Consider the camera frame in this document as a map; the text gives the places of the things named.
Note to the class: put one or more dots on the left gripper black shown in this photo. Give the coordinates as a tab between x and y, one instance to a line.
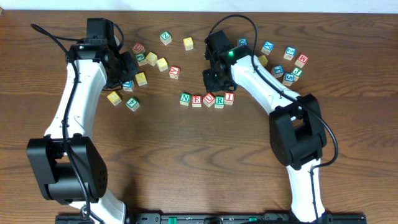
125	70

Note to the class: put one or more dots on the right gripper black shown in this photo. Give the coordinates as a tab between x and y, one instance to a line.
216	81

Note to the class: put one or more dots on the red I block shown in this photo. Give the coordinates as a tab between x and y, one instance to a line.
229	98

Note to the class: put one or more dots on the green R block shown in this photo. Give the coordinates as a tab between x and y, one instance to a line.
219	102

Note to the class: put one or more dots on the red u block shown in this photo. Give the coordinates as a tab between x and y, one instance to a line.
209	99
138	48

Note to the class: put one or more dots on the red E block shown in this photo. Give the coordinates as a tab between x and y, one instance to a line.
196	101

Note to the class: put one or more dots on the green N block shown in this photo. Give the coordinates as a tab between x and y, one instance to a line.
185	99

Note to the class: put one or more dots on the blue S block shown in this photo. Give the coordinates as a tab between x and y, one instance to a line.
288	79

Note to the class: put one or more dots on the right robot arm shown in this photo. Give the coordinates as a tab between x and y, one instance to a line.
297	137

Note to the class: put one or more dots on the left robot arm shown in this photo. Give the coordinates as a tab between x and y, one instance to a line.
67	166

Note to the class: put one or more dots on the yellow block middle left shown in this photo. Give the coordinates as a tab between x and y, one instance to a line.
141	79

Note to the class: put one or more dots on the blue L block left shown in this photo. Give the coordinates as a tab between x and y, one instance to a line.
128	86

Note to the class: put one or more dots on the green J block left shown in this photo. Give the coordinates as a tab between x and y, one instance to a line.
141	59

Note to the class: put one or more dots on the green j block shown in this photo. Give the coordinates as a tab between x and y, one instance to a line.
141	59
296	72

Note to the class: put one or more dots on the yellow block upper left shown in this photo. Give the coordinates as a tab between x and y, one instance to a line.
151	58

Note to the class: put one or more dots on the yellow block lower left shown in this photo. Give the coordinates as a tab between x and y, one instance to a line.
114	98

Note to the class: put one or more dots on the yellow block beside R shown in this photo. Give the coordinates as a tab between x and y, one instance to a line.
162	64

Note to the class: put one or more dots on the green 4 block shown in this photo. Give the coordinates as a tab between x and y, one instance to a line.
132	104

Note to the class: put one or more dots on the blue D block right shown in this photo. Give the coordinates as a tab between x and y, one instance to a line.
242	41

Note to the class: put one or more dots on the red A block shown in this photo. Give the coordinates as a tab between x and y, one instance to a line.
174	72

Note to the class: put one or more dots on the yellow block right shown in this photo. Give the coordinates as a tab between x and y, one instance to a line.
263	60

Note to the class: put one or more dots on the green Z block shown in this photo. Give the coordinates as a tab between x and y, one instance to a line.
166	37

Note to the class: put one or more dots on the yellow O block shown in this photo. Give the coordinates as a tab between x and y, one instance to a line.
188	43

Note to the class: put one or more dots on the blue X block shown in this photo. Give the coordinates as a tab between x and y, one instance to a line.
267	47

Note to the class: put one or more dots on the blue Z block right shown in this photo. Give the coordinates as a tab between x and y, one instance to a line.
289	53

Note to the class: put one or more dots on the green J block right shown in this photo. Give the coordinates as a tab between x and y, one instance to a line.
296	72

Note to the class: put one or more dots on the red M block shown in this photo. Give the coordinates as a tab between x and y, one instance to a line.
301	60

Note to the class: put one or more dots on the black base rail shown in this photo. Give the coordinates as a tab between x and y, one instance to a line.
155	218

